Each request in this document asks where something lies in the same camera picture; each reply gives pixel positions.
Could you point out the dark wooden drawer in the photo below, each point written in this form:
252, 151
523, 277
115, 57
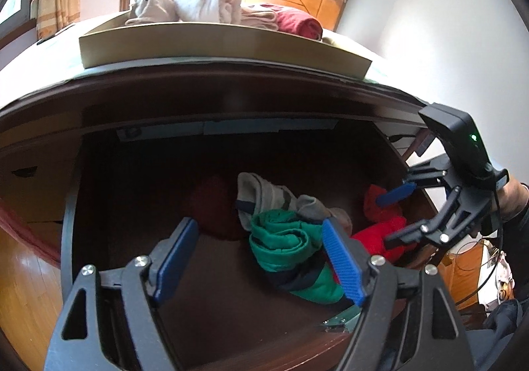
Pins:
231, 313

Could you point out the dark red garment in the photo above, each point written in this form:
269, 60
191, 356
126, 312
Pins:
297, 22

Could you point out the green and dark garment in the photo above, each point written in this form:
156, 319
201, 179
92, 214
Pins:
289, 247

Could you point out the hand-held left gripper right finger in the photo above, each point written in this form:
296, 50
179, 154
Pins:
343, 263

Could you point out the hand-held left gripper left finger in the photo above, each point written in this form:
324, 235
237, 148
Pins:
177, 259

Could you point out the white green printed tablecloth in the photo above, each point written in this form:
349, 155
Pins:
37, 57

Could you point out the reddish cloth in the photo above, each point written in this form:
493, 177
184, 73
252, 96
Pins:
29, 237

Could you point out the black flat device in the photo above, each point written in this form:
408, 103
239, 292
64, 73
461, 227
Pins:
45, 40

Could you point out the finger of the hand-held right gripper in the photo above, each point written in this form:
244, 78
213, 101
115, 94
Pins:
403, 237
394, 194

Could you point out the dark wooden desk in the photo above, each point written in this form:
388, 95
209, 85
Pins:
206, 98

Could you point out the beige grey striped garment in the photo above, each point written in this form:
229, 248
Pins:
268, 193

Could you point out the person's right forearm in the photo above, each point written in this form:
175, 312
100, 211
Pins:
514, 197

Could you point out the white quilted garment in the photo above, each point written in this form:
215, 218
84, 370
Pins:
202, 3

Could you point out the person's dark clothing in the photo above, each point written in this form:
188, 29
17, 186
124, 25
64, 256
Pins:
504, 325

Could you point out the red fleece garment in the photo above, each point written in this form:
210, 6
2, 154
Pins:
380, 201
380, 239

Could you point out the beige shallow tray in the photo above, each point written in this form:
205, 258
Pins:
206, 40

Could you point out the pale pink garment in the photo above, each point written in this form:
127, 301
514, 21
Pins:
256, 16

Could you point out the beige dotted garment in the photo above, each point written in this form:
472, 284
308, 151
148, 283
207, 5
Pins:
151, 3

